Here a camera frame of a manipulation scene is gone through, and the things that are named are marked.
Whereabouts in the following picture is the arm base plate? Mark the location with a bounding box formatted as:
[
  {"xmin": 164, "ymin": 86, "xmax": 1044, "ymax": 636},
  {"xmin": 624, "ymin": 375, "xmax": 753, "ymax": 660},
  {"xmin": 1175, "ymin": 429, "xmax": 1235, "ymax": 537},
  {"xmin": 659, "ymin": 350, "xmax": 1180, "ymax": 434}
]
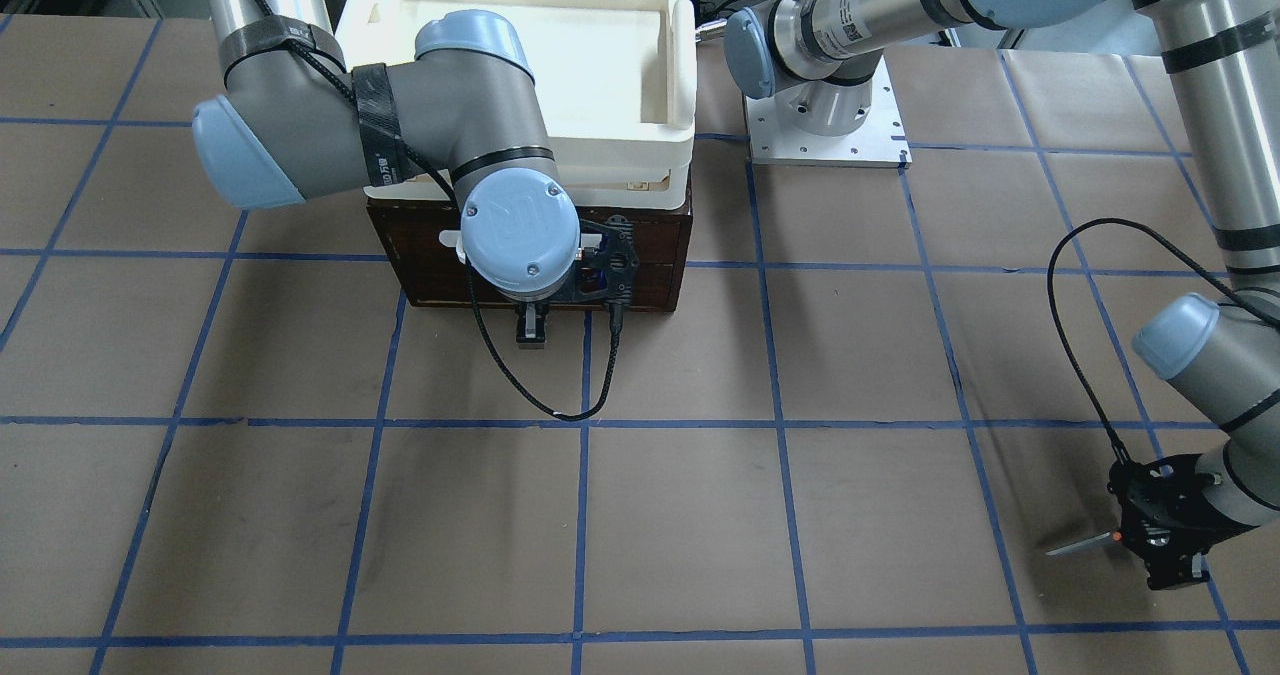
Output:
[{"xmin": 744, "ymin": 50, "xmax": 913, "ymax": 168}]

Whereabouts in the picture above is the white plastic tray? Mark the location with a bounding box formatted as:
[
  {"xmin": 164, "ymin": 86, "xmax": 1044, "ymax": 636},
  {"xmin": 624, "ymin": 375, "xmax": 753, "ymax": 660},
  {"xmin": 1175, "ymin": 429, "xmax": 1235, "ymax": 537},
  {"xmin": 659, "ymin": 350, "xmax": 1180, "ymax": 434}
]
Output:
[{"xmin": 335, "ymin": 0, "xmax": 698, "ymax": 211}]

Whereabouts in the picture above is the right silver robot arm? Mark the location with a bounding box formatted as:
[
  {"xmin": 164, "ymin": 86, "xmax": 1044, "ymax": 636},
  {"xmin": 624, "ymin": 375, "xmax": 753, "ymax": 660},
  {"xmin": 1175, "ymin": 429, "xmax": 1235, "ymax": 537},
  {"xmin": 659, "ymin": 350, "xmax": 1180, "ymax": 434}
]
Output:
[{"xmin": 192, "ymin": 0, "xmax": 636, "ymax": 341}]

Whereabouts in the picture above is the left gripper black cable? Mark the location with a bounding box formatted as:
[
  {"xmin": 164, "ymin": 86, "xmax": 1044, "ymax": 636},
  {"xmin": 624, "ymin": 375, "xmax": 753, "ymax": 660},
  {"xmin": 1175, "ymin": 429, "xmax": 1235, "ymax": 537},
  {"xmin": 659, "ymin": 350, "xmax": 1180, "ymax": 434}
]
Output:
[{"xmin": 1047, "ymin": 218, "xmax": 1271, "ymax": 461}]

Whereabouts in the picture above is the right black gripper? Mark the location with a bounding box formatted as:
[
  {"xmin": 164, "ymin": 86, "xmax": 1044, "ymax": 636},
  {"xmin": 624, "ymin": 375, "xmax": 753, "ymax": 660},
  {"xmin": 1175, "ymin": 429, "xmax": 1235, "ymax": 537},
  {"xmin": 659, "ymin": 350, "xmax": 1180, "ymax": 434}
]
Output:
[{"xmin": 515, "ymin": 218, "xmax": 640, "ymax": 348}]

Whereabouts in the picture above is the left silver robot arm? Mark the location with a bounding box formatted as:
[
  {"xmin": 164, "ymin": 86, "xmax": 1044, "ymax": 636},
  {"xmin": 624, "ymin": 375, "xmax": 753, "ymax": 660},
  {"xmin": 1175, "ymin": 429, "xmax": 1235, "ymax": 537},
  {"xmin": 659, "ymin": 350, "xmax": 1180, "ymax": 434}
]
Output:
[{"xmin": 719, "ymin": 0, "xmax": 1277, "ymax": 590}]

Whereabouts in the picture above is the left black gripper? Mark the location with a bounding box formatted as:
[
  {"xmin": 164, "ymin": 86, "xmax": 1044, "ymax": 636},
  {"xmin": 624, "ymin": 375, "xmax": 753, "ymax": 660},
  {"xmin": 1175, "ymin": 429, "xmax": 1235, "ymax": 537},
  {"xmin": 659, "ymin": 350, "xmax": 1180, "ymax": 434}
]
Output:
[{"xmin": 1108, "ymin": 455, "xmax": 1236, "ymax": 590}]

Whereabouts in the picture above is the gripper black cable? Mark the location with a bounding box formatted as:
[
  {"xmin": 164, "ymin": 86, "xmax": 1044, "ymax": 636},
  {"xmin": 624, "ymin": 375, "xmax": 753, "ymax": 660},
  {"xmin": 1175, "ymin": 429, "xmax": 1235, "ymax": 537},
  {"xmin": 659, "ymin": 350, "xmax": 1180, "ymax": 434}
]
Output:
[
  {"xmin": 1047, "ymin": 218, "xmax": 1271, "ymax": 461},
  {"xmin": 462, "ymin": 255, "xmax": 626, "ymax": 423}
]

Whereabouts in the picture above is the dark wooden drawer cabinet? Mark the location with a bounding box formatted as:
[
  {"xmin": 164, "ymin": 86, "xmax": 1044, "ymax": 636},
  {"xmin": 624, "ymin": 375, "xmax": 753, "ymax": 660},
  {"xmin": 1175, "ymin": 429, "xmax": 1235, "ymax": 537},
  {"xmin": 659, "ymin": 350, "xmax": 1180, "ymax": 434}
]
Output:
[{"xmin": 366, "ymin": 188, "xmax": 694, "ymax": 313}]

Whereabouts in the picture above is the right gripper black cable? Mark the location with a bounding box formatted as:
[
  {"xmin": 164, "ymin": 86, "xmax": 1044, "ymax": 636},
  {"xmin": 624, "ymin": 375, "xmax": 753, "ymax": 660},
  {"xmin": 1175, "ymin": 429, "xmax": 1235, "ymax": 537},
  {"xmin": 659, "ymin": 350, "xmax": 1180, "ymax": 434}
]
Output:
[{"xmin": 462, "ymin": 255, "xmax": 626, "ymax": 423}]

